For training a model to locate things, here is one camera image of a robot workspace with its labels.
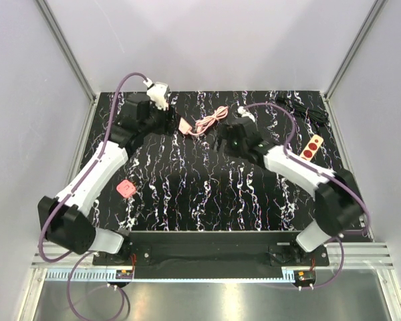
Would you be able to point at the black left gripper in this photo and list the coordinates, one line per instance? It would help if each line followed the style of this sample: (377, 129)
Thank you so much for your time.
(168, 126)

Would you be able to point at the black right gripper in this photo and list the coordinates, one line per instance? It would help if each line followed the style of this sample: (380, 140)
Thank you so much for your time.
(226, 132)

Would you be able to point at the pink power strip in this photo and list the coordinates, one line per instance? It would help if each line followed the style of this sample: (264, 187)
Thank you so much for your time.
(184, 127)

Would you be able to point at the beige red power strip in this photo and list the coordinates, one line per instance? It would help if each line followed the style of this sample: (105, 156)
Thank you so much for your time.
(312, 147)

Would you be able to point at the pink square socket adapter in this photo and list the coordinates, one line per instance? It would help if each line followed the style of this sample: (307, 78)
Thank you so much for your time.
(126, 189)

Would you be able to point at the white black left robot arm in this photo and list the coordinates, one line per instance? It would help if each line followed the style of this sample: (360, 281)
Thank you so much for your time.
(64, 218)

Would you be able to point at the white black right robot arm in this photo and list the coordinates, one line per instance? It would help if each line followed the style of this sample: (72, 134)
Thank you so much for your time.
(335, 194)

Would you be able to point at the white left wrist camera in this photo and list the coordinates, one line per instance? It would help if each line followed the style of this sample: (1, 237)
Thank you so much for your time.
(158, 93)

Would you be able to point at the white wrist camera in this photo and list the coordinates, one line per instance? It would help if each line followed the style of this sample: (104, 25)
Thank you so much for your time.
(243, 112)
(158, 93)

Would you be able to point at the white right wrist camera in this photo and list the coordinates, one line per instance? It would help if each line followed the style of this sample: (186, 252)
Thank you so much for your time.
(243, 112)

